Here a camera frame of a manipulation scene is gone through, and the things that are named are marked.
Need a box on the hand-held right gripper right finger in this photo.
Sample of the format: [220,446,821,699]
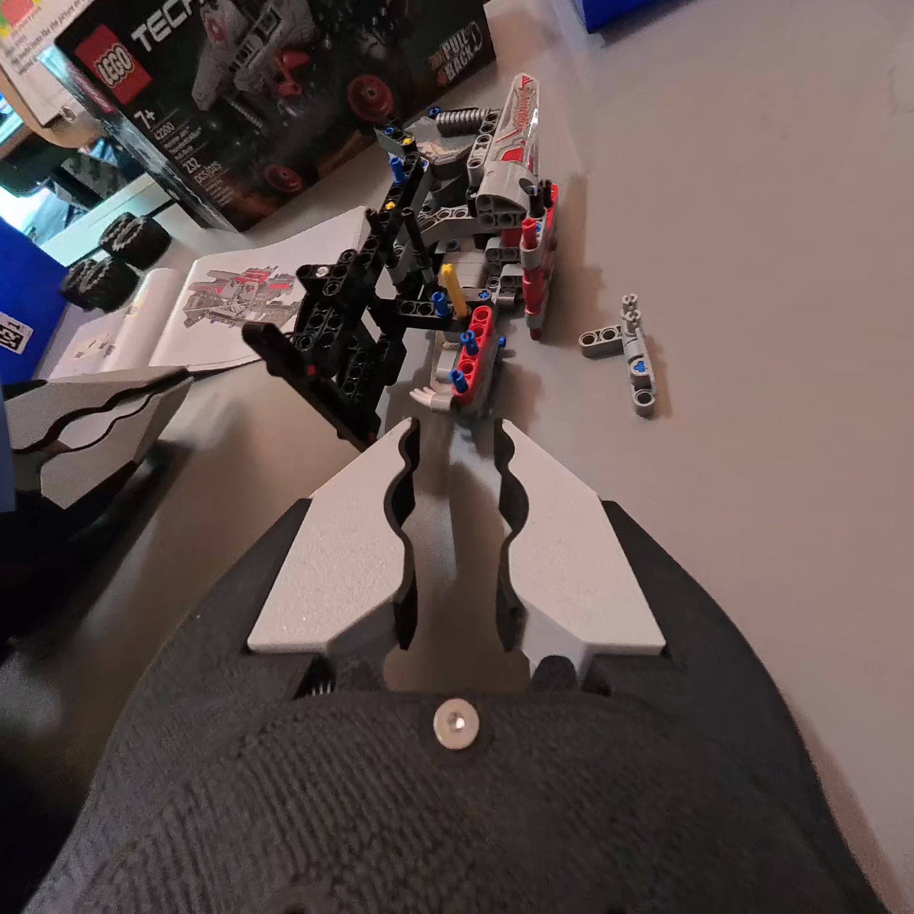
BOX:
[495,417,668,679]

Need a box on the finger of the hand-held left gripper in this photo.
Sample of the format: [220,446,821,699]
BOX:
[39,377,195,510]
[3,366,189,453]

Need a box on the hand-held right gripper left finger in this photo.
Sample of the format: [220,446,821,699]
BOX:
[246,416,420,656]

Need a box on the toy brick vehicle model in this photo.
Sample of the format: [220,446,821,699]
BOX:
[241,71,561,452]

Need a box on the grey desk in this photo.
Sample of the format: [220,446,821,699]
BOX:
[32,0,914,879]

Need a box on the blue plastic container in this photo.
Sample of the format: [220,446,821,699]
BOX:
[0,218,70,387]

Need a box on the open instruction booklet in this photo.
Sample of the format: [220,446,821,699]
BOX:
[46,206,379,379]

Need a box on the small grey brick assembly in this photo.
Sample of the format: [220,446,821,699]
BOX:
[580,293,659,419]

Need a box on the black woven-pattern object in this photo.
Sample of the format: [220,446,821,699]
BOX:
[60,153,124,208]

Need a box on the cardboard box with white label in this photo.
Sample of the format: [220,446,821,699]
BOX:
[0,0,94,131]

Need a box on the black toy set box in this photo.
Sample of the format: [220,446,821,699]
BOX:
[53,0,498,233]

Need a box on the blue plastic bin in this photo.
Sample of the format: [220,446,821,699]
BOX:
[575,0,715,34]

